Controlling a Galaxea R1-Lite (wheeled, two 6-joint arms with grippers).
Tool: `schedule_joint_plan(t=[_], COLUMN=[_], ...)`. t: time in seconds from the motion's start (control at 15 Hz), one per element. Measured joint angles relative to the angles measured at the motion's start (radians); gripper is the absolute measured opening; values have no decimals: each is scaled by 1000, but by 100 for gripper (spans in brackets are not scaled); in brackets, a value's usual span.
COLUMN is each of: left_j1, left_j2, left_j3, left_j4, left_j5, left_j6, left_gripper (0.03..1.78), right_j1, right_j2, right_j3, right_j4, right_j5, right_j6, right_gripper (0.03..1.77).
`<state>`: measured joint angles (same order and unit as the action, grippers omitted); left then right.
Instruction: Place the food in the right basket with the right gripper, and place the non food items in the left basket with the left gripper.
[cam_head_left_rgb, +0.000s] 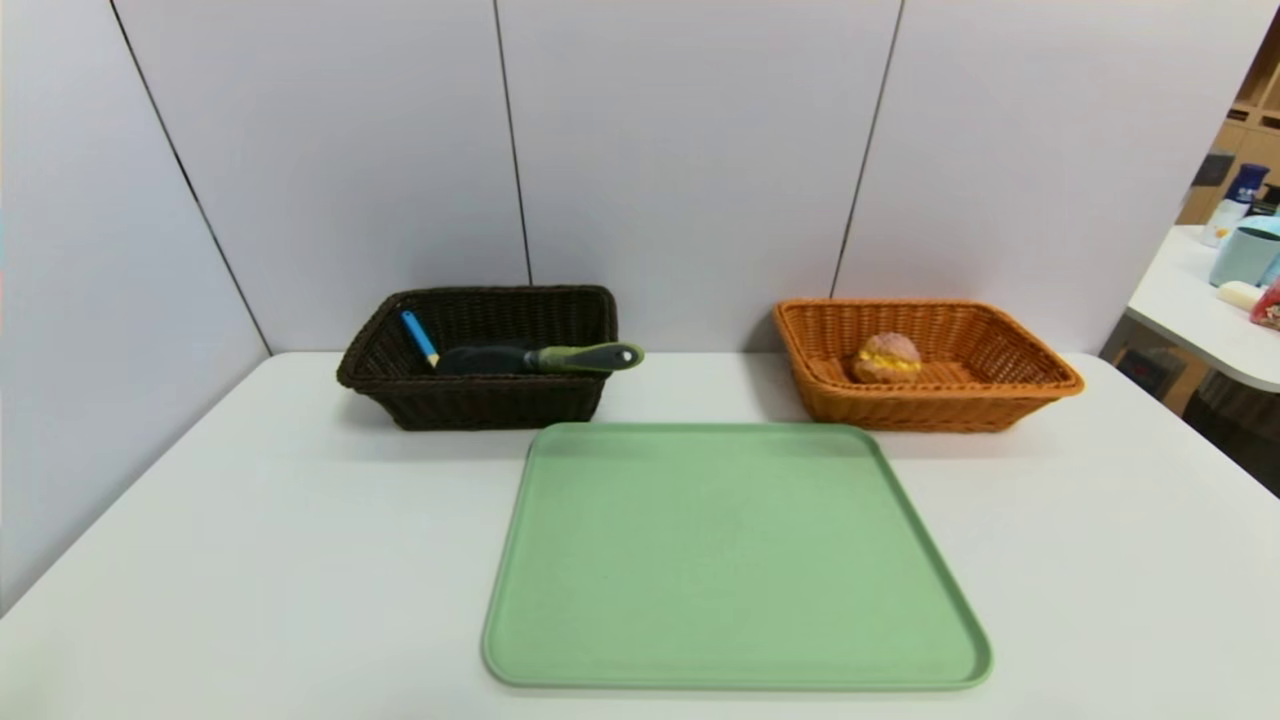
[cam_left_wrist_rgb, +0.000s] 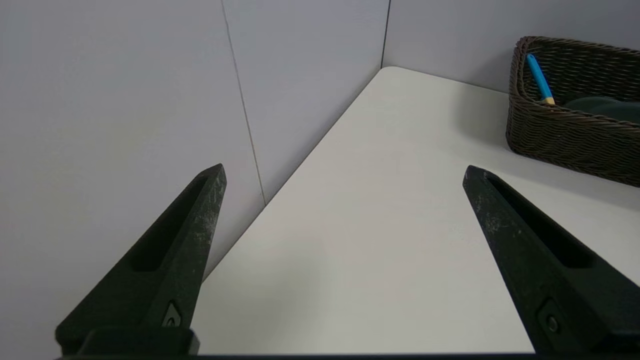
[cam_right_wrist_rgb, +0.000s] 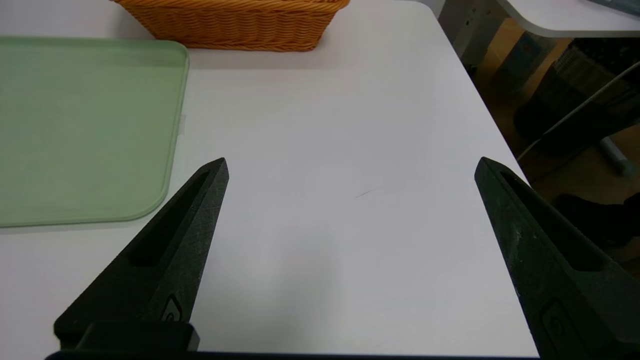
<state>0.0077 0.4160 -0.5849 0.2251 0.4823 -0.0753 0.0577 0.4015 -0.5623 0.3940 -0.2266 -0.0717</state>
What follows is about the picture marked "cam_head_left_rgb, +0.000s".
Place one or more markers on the light blue cup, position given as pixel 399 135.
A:
pixel 1243 258

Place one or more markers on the light green plastic tray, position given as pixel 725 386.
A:
pixel 730 560

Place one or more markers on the brown cardboard box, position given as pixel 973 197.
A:
pixel 1145 368

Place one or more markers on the orange wicker basket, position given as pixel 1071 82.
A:
pixel 1000 398

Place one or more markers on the white side table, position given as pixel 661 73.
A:
pixel 1190 325

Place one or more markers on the dark brown wicker basket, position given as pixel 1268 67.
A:
pixel 480 400

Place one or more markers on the round cream puff bread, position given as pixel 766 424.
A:
pixel 887 360

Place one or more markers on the blue cap bottle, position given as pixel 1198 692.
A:
pixel 1232 208

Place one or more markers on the wooden shelf unit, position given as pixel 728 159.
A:
pixel 1250 115

